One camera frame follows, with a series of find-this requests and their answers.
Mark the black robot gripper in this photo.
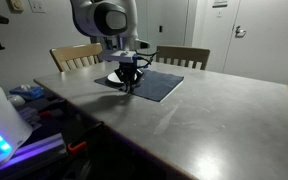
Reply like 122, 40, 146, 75
115, 62, 143, 92

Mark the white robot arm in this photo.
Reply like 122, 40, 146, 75
70, 0, 150, 92

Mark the white round plate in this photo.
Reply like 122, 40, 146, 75
107, 72, 124, 84

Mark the dark blue cloth placemat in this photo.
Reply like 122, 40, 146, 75
95, 70, 184, 102

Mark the light wooden chair left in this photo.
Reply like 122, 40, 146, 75
50, 43, 102, 72

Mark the dark wooden chair right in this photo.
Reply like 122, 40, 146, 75
156, 45, 210, 70

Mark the orange black clamp left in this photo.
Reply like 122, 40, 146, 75
66, 121, 106, 155

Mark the blue tissue pack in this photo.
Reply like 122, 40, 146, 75
9, 85, 44, 100

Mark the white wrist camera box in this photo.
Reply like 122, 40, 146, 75
98, 50, 136, 63

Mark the silver aluminium rail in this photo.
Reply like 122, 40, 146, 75
0, 133, 67, 180

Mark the beige wall thermostat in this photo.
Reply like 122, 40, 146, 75
8, 0, 24, 12

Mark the white door with handle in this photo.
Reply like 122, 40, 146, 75
224, 0, 288, 85

